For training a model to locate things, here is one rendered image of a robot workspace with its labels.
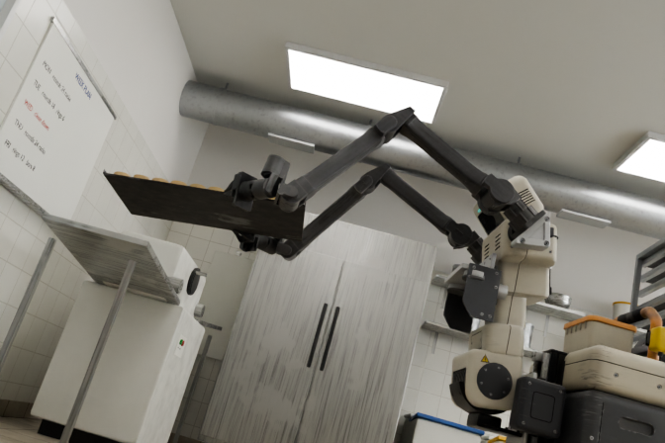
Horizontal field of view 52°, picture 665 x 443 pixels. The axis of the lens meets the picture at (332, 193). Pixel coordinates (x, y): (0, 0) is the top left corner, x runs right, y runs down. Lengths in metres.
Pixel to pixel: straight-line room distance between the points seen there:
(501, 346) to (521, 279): 0.23
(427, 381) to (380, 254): 1.35
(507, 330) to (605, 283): 4.81
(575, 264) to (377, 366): 2.40
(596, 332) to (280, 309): 3.51
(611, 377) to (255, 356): 3.67
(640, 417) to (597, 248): 4.96
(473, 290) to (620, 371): 0.45
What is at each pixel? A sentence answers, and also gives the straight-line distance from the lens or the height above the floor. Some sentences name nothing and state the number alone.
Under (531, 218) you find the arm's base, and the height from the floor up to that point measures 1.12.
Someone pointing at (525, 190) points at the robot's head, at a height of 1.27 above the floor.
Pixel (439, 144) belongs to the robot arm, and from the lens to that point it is 2.08.
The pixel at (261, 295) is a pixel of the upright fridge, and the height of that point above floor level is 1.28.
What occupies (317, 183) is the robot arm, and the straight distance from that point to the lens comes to 1.91.
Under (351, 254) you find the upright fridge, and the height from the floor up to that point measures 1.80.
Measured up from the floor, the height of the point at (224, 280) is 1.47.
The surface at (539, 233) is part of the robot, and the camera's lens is 2.08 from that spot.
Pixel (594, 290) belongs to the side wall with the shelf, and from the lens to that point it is 6.84.
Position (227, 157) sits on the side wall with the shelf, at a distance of 6.80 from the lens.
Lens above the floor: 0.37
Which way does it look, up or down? 19 degrees up
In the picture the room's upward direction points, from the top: 16 degrees clockwise
